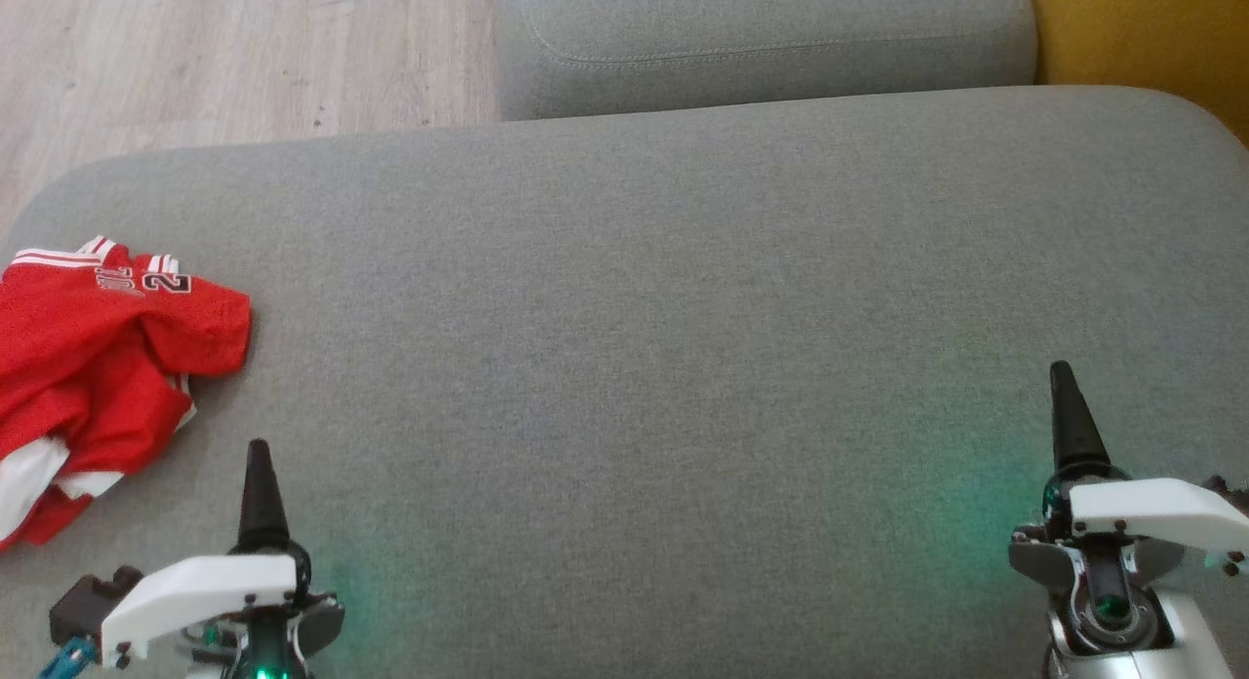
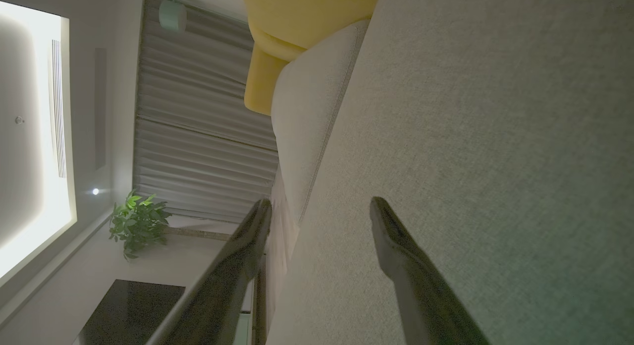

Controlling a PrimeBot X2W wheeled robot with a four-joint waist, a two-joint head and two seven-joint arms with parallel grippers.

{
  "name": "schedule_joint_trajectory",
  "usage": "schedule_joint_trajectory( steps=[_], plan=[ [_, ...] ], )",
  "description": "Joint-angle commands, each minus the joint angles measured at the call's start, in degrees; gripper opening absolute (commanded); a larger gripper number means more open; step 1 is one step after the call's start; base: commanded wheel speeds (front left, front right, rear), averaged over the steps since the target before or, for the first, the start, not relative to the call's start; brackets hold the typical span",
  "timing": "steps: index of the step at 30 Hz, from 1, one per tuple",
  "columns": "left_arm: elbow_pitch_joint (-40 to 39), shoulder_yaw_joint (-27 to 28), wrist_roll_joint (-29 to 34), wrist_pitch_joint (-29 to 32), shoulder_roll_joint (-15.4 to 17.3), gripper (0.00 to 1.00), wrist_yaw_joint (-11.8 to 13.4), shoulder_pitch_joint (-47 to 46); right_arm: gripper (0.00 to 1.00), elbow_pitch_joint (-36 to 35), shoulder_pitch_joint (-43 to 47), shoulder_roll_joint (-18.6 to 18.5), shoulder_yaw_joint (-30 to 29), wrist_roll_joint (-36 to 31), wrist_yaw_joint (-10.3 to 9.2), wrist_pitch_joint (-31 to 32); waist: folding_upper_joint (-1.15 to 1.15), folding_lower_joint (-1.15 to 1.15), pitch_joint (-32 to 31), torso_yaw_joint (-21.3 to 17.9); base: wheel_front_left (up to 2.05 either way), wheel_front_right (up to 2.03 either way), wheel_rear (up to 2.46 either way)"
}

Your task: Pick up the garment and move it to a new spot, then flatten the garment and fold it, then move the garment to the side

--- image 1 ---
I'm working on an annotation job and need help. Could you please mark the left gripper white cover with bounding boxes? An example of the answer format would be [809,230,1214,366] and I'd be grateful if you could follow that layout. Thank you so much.
[101,439,344,679]

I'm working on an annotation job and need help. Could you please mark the medium grey sofa seat cushion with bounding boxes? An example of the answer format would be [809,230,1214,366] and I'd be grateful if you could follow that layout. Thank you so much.
[493,0,1037,122]

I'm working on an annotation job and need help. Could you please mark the red basketball jersey white sleeves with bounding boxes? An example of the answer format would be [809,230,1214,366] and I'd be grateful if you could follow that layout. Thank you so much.
[0,235,252,553]

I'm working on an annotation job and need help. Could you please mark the large grey sofa seat cushion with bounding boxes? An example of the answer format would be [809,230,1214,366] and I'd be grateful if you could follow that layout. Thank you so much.
[0,86,1249,679]

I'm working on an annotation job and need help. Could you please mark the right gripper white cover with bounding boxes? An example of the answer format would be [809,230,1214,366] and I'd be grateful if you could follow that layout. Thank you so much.
[1010,361,1249,602]

